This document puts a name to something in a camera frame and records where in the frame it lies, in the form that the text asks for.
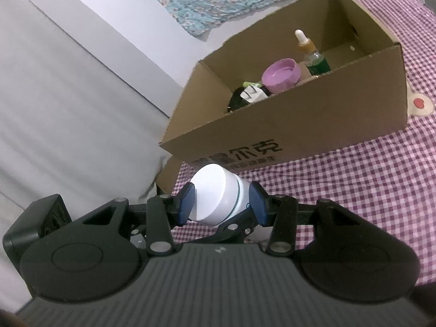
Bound green dropper bottle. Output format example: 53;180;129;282
294;29;332;76

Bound flat cardboard piece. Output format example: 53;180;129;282
156;157;198;196

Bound blue floral wall cloth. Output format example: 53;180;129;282
136;0;351;38

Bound white plastic bottle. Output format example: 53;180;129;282
188;164;253;227

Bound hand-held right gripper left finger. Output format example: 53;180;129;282
73;182;197;257

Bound purple checkered tablecloth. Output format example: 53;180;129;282
170;0;436;287

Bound white charger plug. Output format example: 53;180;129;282
240;85;268;104

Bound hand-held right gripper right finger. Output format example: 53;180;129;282
206;181;367;256

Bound purple plastic bowl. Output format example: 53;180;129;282
262;59;302;93

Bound brown cardboard box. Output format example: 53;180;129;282
159;0;408;174

